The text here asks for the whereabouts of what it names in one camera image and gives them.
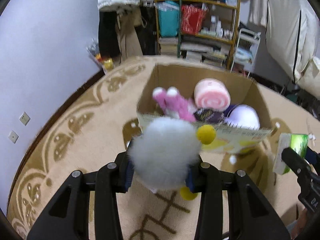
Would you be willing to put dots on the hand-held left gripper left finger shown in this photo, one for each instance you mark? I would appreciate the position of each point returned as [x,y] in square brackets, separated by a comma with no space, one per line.
[128,177]

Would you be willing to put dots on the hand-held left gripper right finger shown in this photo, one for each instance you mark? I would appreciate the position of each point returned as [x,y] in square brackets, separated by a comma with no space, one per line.
[190,181]

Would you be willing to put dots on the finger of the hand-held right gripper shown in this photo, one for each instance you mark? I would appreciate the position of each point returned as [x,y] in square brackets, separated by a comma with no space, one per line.
[313,156]
[293,158]

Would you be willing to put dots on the green tissue pack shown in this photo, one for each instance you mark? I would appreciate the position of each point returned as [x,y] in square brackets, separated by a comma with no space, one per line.
[297,142]

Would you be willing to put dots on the white fluffy plush toy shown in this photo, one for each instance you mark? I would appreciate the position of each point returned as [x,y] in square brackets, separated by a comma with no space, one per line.
[165,152]

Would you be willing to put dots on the purple plush toy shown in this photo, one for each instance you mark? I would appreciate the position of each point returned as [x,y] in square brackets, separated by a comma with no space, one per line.
[243,117]

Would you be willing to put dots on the dark snack packet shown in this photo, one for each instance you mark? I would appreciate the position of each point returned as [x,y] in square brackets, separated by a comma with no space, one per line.
[207,116]

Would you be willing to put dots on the pink plush toy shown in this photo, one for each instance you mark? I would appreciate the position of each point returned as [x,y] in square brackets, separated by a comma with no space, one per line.
[175,107]

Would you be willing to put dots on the pink roll plush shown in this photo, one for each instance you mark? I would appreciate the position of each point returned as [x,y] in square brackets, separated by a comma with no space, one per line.
[212,95]

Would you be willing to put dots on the printed cardboard box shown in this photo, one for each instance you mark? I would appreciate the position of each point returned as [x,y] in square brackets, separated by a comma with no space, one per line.
[175,80]

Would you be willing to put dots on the plastic bag of toys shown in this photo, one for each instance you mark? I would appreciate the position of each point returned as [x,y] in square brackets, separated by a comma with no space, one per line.
[107,63]

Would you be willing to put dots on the white duvet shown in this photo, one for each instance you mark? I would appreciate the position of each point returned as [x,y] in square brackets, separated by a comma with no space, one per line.
[282,30]

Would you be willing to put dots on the pile of books and papers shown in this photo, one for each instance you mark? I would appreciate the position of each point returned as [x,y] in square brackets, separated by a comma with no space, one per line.
[205,52]

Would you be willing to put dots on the white cart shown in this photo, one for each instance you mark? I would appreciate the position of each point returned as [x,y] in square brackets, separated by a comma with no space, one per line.
[246,32]

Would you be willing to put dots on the beige coat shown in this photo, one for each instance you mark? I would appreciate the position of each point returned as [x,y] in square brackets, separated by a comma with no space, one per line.
[127,42]

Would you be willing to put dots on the stack of books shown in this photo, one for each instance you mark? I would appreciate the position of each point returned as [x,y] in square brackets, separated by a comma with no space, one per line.
[168,46]

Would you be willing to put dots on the black jacket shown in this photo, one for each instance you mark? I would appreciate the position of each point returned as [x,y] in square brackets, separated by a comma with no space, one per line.
[147,35]

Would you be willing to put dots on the black coat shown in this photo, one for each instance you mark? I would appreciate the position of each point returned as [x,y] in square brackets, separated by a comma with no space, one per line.
[107,35]

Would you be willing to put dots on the wooden shelf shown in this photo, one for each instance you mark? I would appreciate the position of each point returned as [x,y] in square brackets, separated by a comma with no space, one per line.
[212,38]

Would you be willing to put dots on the row of cosmetic bottles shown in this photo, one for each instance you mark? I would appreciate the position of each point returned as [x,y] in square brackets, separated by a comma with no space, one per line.
[218,28]

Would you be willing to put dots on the teal bag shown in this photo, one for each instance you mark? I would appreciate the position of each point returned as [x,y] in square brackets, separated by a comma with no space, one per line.
[168,22]

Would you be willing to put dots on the white floral curtain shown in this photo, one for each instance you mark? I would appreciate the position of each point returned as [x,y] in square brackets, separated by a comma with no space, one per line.
[257,2]

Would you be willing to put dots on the red bag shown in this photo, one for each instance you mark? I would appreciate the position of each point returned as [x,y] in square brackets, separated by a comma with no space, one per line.
[191,20]

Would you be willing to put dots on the white wall socket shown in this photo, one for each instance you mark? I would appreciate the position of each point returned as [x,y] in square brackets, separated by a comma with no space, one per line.
[13,136]
[25,118]

